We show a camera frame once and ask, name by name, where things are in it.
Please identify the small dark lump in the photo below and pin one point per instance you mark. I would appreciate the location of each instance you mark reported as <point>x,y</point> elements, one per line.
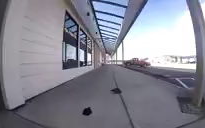
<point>116,90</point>
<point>87,111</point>

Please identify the white sided building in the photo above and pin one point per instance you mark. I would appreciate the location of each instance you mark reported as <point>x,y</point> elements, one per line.
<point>36,50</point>

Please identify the glazed canopy roof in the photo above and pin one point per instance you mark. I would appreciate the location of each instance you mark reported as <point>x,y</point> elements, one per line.
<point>107,20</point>

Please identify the red pickup truck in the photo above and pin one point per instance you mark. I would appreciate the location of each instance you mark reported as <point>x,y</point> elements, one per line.
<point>136,62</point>

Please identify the pale canopy post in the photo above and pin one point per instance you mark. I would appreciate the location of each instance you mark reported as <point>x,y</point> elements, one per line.
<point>116,56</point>
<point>122,51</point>
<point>200,50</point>

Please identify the distant low buildings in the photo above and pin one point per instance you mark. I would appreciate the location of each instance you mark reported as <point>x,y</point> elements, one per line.
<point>183,59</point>

